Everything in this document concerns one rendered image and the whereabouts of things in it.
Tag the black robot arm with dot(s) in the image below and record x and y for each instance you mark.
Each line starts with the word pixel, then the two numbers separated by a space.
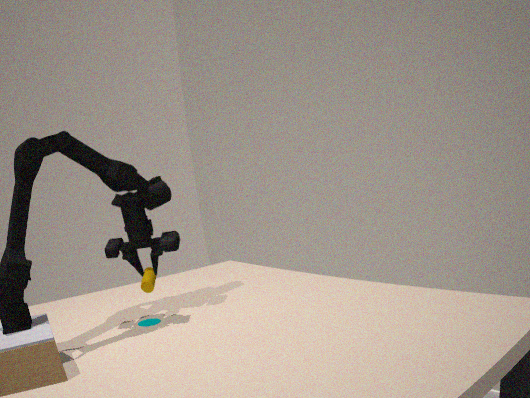
pixel 118 176

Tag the cyan circle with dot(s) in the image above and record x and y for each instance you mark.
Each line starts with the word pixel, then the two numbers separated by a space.
pixel 149 322

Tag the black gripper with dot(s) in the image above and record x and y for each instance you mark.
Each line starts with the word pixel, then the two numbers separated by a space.
pixel 140 237

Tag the yellow tall cylinder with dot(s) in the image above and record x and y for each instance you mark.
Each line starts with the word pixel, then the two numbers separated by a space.
pixel 148 280

